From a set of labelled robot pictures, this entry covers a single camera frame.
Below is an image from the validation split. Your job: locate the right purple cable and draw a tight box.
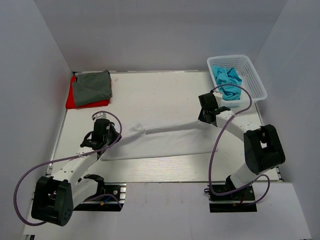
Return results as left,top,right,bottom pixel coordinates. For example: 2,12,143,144
208,83,272,207

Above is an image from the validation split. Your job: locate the folded red t-shirt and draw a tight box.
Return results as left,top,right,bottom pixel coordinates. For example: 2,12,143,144
65,76,111,110

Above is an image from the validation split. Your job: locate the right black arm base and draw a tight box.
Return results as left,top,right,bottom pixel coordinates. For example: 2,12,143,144
203,185,257,213

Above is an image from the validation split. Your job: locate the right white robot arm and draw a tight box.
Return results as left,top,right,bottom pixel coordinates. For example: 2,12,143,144
198,92,286,200

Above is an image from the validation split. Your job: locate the folded grey t-shirt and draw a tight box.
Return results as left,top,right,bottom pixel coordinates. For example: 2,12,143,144
72,70,113,107

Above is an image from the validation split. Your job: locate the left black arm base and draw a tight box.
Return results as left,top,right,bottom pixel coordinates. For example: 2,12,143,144
73,183,127,212

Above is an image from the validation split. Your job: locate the white plastic basket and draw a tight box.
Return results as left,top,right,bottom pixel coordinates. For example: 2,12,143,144
207,55,268,103

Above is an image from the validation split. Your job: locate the crumpled cyan t-shirt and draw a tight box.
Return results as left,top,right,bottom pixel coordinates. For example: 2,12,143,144
211,65,242,101

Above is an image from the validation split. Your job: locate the white t-shirt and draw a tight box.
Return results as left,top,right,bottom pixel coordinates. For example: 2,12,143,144
101,120,219,162

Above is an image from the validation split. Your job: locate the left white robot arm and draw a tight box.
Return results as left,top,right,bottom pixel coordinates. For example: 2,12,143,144
31,118,121,226

